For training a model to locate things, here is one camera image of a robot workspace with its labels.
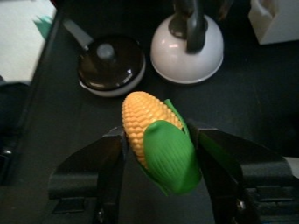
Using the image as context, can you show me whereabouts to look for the white toy toaster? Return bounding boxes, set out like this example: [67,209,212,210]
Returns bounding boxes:
[247,0,299,46]

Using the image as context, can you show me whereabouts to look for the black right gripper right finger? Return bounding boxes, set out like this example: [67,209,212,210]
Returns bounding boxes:
[188,118,295,224]

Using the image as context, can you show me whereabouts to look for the black pan lid with knob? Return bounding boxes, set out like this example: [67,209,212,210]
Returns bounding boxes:
[78,35,146,91]

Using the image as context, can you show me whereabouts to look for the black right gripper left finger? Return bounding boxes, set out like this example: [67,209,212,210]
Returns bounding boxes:
[47,125,128,224]

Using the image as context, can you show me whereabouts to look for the yellow toy corn cob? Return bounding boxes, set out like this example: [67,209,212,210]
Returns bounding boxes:
[120,91,184,170]

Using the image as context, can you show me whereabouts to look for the toy pan with grey handle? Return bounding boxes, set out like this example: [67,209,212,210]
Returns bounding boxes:
[62,17,147,98]

